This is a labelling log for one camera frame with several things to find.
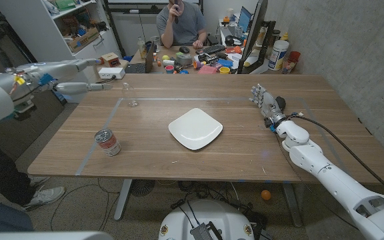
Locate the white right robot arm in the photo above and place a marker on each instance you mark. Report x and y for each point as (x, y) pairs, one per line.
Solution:
(338, 186)

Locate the orange ball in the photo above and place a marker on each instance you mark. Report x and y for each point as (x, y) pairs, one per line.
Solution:
(266, 195)

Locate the grey metal table leg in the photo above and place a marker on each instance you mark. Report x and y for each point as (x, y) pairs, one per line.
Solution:
(122, 200)
(292, 206)

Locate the white canister with blue label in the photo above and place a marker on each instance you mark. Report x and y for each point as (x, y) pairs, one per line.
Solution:
(278, 55)

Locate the red and white soup can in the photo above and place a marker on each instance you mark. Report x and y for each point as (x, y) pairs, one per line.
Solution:
(108, 145)

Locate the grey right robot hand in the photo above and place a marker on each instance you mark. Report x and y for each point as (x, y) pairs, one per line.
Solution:
(269, 104)

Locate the grey tape roll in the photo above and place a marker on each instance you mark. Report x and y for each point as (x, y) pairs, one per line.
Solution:
(184, 59)

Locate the black computer mouse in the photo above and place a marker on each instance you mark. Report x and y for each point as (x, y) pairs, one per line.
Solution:
(184, 50)

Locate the black headphones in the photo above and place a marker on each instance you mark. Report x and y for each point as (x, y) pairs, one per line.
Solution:
(232, 40)

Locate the black computer monitor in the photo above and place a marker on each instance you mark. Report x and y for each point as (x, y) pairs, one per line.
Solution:
(253, 33)

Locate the clear drink bottle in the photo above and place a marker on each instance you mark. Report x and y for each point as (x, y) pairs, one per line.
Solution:
(142, 48)

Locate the black laptop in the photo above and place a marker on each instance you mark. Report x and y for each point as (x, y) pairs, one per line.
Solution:
(149, 60)

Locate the seated person in grey shirt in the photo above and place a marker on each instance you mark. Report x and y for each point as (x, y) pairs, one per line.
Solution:
(183, 23)

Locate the yellow squeeze bottle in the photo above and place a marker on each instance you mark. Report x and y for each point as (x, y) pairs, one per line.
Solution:
(284, 36)

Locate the round black floor fan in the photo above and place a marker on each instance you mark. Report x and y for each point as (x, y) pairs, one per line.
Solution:
(142, 187)

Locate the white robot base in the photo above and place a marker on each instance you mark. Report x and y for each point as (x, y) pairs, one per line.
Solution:
(208, 216)

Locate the yellow green ball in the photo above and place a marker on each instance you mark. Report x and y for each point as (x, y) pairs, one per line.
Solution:
(165, 57)

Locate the yellow small cup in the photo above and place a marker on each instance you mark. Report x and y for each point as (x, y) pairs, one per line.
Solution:
(224, 70)

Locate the blue laptop screen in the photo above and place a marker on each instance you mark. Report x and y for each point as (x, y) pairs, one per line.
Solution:
(244, 18)

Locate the white shelf cabinet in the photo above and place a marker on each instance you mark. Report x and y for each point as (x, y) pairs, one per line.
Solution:
(42, 36)

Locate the pink flat box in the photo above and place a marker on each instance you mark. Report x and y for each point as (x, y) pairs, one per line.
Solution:
(207, 70)

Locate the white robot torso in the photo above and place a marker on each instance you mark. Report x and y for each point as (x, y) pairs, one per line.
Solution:
(45, 236)

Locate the small wooden red box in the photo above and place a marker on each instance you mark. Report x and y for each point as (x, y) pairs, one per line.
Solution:
(111, 60)

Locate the black keyboard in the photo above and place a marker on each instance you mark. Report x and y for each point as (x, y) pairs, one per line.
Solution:
(213, 49)

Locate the white square paper plate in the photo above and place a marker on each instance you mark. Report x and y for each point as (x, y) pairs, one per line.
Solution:
(195, 128)

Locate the white power box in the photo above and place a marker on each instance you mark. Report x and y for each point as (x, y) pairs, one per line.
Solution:
(111, 72)

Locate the brown cardboard box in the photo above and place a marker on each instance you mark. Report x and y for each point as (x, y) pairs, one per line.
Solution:
(83, 40)

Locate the standing person in dark trousers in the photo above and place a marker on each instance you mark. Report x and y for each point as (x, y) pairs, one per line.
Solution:
(2, 173)

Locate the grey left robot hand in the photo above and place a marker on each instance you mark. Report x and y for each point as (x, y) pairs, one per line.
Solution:
(62, 68)

